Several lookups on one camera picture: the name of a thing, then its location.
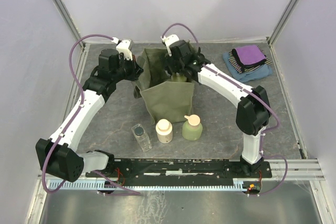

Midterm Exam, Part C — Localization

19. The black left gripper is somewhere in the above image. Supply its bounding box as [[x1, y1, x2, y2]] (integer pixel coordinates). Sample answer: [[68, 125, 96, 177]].
[[112, 54, 144, 83]]

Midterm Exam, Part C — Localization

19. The green bottle white pump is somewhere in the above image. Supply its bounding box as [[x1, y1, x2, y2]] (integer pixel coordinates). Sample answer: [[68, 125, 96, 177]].
[[171, 73, 187, 82]]

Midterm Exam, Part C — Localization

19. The green canvas bag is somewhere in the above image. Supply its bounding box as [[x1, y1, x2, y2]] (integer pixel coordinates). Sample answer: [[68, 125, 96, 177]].
[[132, 48, 195, 124]]

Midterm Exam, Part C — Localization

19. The green bottle beige pump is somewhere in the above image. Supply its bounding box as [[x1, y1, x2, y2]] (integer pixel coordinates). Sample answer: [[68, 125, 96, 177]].
[[182, 114, 203, 141]]

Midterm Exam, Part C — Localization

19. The beige round bottle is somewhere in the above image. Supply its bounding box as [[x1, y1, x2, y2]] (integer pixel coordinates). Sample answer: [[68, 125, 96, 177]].
[[155, 119, 173, 144]]

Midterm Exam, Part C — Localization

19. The clear glass bottle black cap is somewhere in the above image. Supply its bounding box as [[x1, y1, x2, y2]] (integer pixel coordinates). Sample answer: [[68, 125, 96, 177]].
[[131, 124, 152, 152]]

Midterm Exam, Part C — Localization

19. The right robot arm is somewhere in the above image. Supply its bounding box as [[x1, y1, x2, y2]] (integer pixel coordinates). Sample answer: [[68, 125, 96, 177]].
[[162, 35, 271, 177]]

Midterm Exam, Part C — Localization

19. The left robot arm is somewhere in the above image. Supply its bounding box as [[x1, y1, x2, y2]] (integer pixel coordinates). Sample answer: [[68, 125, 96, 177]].
[[36, 45, 142, 182]]

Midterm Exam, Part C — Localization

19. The striped cloth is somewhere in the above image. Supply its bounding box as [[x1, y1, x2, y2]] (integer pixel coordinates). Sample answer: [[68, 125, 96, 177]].
[[228, 45, 271, 74]]

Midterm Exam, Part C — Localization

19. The purple cloth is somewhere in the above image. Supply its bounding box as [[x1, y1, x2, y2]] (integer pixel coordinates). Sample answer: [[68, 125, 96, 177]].
[[232, 45, 266, 68]]

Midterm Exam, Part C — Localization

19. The blue cloth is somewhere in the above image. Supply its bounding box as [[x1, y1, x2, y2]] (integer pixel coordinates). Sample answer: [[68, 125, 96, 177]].
[[223, 52, 273, 83]]

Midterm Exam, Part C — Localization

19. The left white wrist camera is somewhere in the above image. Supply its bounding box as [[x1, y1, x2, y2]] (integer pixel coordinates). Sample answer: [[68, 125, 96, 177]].
[[111, 37, 133, 61]]

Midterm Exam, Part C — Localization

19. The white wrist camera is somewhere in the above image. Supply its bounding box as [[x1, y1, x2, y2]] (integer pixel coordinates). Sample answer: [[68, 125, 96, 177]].
[[161, 34, 180, 51], [111, 37, 133, 61]]

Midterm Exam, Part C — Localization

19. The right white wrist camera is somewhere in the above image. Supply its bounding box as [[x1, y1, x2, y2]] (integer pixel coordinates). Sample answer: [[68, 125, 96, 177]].
[[161, 34, 180, 51]]

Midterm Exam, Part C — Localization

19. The aluminium frame rail right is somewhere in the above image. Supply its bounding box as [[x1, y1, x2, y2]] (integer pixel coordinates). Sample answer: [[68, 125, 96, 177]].
[[269, 45, 309, 159]]

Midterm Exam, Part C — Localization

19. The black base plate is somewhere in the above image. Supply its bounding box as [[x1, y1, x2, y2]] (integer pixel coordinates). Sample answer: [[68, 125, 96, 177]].
[[100, 158, 272, 187]]

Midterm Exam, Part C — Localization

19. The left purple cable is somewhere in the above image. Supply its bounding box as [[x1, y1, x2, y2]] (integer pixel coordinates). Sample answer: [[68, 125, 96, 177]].
[[41, 34, 141, 197]]

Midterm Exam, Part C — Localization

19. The aluminium frame post left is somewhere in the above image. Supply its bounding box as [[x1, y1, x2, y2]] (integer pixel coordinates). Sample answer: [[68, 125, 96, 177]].
[[52, 0, 81, 40]]

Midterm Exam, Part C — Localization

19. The aluminium frame post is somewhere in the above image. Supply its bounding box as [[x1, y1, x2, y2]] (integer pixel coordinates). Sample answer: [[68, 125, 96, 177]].
[[268, 0, 300, 45], [52, 0, 81, 40]]

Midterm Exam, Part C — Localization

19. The aluminium frame post right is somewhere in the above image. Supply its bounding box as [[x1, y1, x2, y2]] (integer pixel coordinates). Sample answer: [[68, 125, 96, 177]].
[[268, 0, 300, 45]]

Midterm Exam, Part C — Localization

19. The aluminium front rail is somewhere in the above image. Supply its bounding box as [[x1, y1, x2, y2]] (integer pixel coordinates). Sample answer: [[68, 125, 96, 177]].
[[46, 158, 324, 191]]

